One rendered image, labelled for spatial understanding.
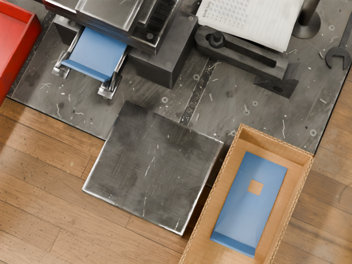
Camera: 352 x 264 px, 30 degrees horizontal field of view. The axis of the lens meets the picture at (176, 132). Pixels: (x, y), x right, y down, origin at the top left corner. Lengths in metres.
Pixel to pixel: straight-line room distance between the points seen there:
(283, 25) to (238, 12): 0.07
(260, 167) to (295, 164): 0.06
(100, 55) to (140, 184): 0.21
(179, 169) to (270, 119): 0.17
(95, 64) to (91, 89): 0.09
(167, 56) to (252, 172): 0.22
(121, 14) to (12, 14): 0.28
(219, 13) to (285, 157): 0.25
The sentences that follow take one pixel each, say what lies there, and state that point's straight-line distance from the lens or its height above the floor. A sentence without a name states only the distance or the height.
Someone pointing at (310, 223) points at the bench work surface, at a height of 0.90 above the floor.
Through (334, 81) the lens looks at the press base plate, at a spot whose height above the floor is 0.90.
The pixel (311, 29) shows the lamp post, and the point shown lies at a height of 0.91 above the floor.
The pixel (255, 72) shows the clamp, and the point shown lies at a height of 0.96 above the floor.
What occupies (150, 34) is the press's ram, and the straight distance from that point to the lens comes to 0.93.
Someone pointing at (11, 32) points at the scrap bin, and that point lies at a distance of 1.13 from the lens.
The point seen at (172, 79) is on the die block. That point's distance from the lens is 1.03.
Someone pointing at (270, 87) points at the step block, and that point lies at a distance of 1.07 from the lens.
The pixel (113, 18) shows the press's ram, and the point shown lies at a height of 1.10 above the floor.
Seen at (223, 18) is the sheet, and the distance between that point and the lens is 1.07.
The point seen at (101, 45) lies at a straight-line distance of 1.01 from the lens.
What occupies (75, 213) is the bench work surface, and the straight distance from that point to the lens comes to 1.04.
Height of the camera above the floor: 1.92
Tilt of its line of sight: 75 degrees down
